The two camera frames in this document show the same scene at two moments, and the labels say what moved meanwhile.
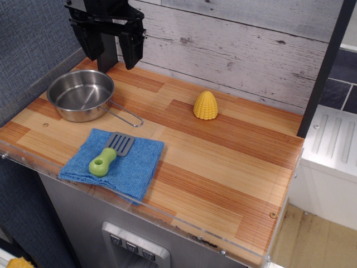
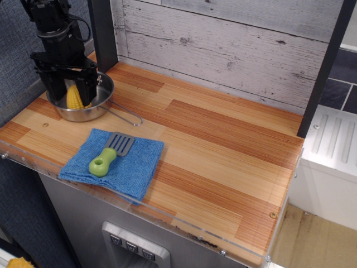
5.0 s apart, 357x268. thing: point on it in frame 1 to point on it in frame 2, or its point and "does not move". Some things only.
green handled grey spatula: [119, 144] does not move
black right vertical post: [336, 39] does not move
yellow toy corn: [205, 106] to [73, 99]
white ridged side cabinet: [325, 181] does not move
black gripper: [90, 18] to [64, 57]
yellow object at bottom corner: [19, 262] does not move
